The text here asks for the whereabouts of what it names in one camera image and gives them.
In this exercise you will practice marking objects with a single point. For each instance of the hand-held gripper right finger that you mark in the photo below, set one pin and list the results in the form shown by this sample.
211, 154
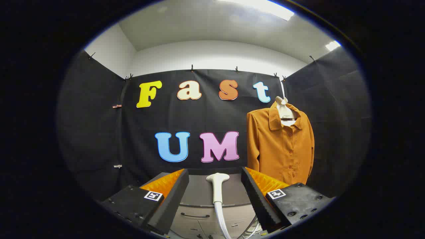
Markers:
257, 202

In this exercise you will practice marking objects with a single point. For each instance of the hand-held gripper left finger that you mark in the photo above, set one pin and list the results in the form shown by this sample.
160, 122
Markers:
172, 202

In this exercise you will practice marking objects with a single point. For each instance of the white garment steamer head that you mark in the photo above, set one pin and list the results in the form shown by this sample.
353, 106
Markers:
217, 186

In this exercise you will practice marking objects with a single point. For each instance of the orange button-up shirt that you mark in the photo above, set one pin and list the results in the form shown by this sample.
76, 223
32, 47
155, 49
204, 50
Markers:
279, 149

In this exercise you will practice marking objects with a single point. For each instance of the grey cabinet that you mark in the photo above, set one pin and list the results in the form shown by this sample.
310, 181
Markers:
206, 229

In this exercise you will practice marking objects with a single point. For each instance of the black backdrop cloth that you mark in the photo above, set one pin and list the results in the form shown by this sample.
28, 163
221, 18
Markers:
206, 116

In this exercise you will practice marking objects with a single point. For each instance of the small ceiling light panel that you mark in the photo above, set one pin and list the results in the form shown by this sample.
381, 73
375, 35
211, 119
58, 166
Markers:
333, 45

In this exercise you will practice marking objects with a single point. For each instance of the long ceiling light panel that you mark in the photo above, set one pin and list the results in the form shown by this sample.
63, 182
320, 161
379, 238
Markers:
265, 6

